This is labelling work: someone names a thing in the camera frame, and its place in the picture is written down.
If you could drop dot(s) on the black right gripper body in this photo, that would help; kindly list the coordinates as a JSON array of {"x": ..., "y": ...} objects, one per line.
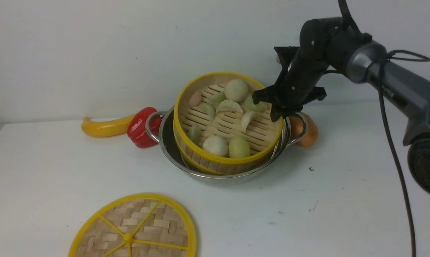
[{"x": 308, "y": 64}]

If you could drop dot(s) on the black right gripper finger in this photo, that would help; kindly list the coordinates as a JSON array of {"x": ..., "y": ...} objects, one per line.
[{"x": 269, "y": 95}]

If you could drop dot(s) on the yellow bamboo steamer basket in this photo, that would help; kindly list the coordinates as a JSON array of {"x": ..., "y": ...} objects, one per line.
[{"x": 262, "y": 134}]

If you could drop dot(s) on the yellow bamboo steamer lid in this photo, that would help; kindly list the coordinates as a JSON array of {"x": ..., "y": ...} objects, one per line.
[{"x": 138, "y": 225}]

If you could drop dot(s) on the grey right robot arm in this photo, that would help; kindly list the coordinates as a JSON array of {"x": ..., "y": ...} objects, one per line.
[{"x": 334, "y": 42}]

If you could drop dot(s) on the stainless steel pot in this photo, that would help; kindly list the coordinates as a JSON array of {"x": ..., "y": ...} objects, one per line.
[{"x": 169, "y": 147}]

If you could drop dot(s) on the green dumpling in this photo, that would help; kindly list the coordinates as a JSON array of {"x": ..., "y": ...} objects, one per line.
[
  {"x": 209, "y": 110},
  {"x": 216, "y": 99},
  {"x": 260, "y": 107},
  {"x": 194, "y": 133}
]

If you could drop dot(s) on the orange brown potato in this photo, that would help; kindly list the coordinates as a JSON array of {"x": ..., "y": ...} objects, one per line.
[{"x": 311, "y": 135}]

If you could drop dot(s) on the white dumpling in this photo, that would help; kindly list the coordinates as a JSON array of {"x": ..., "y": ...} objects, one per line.
[
  {"x": 229, "y": 106},
  {"x": 246, "y": 120}
]

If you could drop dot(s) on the white round bun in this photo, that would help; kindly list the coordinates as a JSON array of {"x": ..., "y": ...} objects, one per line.
[
  {"x": 236, "y": 90},
  {"x": 216, "y": 145}
]

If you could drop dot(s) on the yellow round bun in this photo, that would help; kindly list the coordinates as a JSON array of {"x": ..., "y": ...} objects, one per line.
[{"x": 238, "y": 147}]

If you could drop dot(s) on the pink dumpling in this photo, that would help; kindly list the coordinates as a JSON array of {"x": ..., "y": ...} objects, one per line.
[{"x": 195, "y": 99}]

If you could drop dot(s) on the red bell pepper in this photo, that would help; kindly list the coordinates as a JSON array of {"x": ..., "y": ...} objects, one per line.
[{"x": 136, "y": 129}]

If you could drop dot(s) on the yellow banana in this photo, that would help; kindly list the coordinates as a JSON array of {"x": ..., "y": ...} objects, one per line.
[{"x": 106, "y": 128}]

